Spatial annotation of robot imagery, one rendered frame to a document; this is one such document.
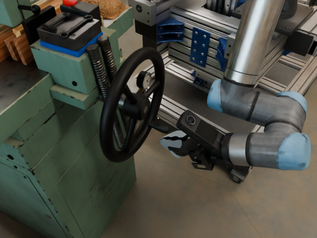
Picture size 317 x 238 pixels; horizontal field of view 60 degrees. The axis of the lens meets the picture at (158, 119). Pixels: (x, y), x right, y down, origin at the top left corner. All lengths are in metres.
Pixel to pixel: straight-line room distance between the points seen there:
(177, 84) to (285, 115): 1.10
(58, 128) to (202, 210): 0.89
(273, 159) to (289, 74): 1.37
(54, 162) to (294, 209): 1.16
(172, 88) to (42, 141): 1.06
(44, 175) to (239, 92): 0.53
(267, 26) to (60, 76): 0.45
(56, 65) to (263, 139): 0.46
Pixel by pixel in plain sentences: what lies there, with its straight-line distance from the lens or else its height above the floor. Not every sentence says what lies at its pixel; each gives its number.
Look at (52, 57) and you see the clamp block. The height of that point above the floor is 0.95.
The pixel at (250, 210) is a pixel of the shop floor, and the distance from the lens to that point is 1.48.
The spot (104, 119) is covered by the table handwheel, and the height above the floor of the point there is 0.88.
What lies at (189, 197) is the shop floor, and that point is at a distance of 1.45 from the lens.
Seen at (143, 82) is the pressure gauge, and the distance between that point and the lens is 0.96.
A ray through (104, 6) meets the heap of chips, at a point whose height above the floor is 0.92.
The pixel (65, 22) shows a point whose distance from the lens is 0.64.
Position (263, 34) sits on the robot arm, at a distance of 0.64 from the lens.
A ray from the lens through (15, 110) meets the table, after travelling 0.63.
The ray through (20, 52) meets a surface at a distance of 0.70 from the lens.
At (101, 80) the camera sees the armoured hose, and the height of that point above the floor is 0.89.
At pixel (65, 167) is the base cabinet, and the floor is 0.60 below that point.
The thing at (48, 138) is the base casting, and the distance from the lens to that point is 0.74.
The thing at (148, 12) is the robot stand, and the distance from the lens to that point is 1.24.
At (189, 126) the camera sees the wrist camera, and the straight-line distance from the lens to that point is 0.62.
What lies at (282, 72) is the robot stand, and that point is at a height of 0.21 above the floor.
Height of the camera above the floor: 1.28
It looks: 47 degrees down
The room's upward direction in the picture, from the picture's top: straight up
